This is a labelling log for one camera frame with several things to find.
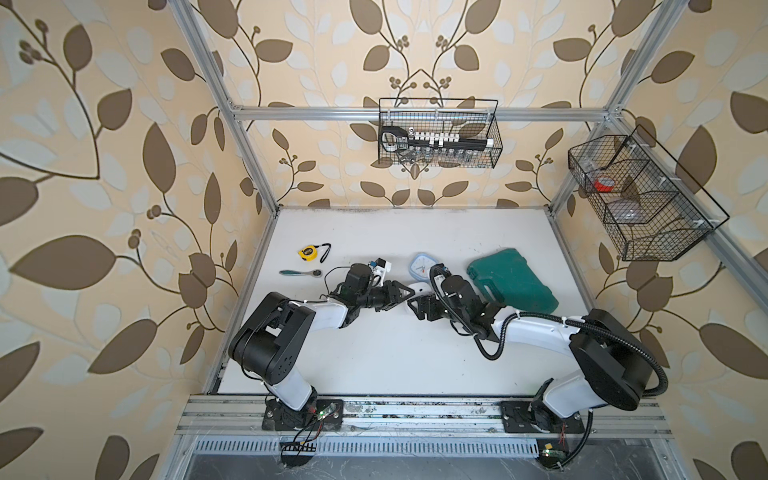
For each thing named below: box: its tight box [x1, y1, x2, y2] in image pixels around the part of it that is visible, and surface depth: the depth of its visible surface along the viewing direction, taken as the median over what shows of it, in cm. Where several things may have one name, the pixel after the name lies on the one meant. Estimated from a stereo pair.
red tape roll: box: [594, 176, 615, 193], surface depth 83 cm
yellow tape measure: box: [298, 243, 332, 263], surface depth 107 cm
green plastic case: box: [467, 248, 559, 314], surface depth 98 cm
